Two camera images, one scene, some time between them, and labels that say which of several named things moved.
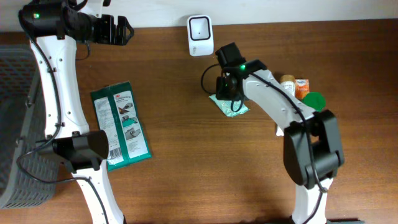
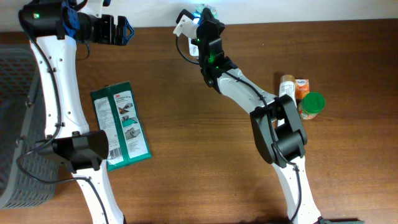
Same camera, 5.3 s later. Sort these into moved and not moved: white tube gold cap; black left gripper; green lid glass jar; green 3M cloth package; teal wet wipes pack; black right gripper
Moved: black right gripper; teal wet wipes pack
Not moved: white tube gold cap; black left gripper; green 3M cloth package; green lid glass jar
